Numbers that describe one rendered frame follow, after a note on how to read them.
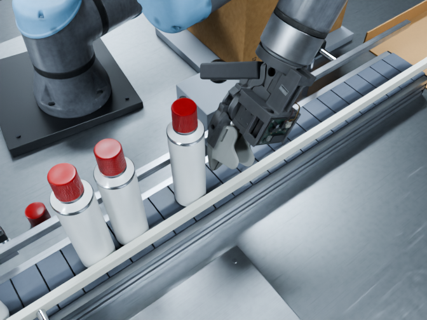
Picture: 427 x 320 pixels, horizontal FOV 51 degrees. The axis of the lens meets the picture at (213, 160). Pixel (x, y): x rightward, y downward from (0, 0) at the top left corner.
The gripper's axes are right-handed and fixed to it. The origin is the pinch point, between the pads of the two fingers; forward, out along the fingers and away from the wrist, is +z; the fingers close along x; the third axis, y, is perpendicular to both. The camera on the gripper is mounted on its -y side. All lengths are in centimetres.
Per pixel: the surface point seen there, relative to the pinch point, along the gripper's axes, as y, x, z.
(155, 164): -2.8, -8.9, 1.9
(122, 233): 2.3, -14.9, 9.6
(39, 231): -2.5, -24.7, 11.1
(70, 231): 2.2, -23.7, 6.5
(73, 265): 0.0, -19.4, 17.5
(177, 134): 0.9, -11.3, -6.5
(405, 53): -5, 56, -21
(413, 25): -10, 64, -26
